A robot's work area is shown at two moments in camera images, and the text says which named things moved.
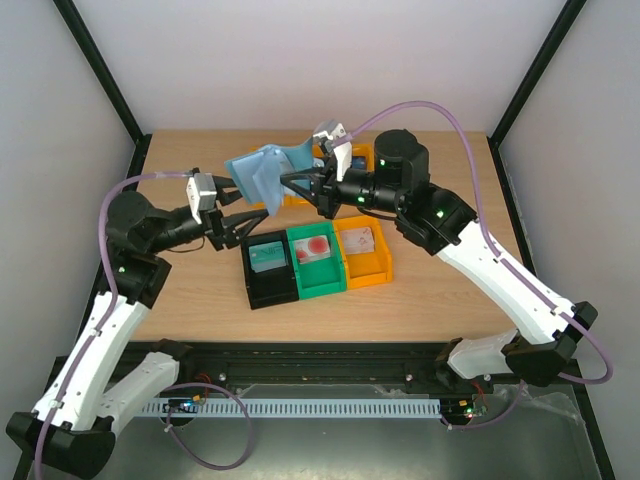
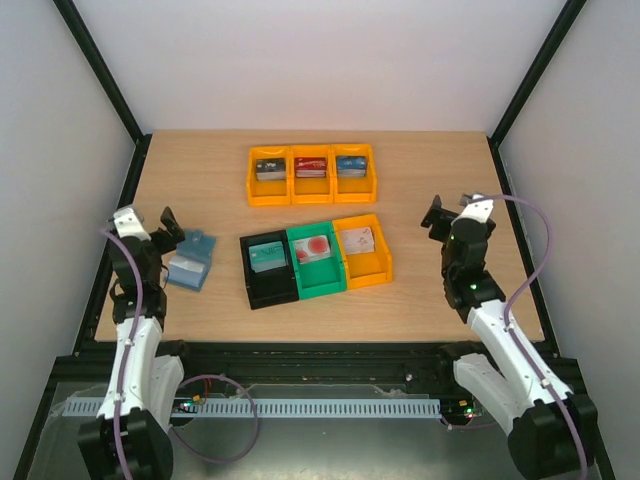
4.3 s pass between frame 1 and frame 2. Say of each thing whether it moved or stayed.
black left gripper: moved
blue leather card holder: moved
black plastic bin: stayed
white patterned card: stayed
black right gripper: moved
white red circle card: stayed
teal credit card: stayed
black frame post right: stayed
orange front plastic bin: stayed
